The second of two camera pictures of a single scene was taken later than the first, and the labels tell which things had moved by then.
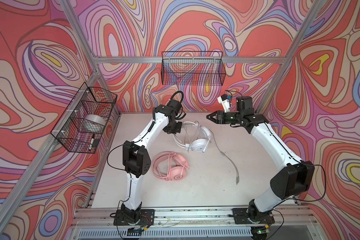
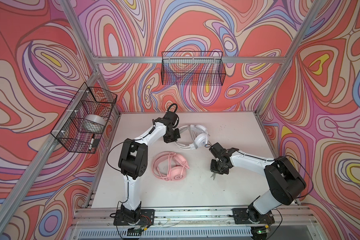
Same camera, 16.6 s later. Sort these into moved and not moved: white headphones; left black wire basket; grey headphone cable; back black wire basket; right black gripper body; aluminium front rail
Moved: white headphones; right black gripper body; grey headphone cable
Not moved: left black wire basket; aluminium front rail; back black wire basket
